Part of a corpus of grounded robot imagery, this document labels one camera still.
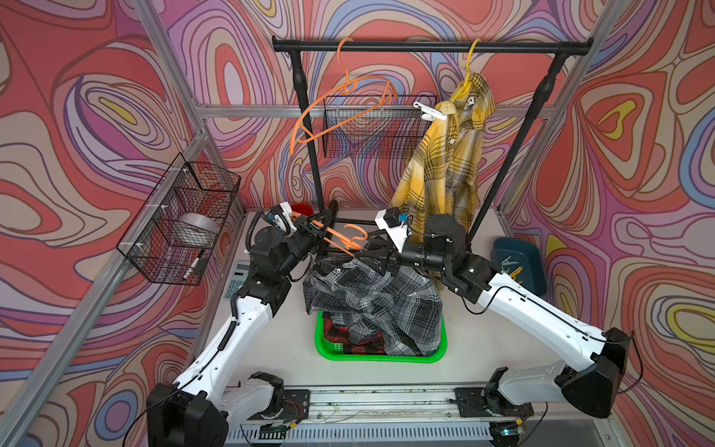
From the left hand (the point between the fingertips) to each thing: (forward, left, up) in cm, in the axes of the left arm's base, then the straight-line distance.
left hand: (334, 214), depth 67 cm
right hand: (-9, -7, -4) cm, 12 cm away
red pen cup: (+24, +14, -21) cm, 34 cm away
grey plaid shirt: (-17, -17, -17) cm, 29 cm away
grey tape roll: (-1, +36, -5) cm, 36 cm away
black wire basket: (+16, +45, -5) cm, 48 cm away
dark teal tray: (+12, -67, -36) cm, 77 cm away
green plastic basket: (-24, +3, -30) cm, 38 cm away
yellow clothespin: (+6, -62, -36) cm, 72 cm away
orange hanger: (-1, 0, -12) cm, 12 cm away
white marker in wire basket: (-8, +39, -13) cm, 42 cm away
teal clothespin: (+11, -61, -36) cm, 72 cm away
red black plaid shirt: (-18, 0, -31) cm, 35 cm away
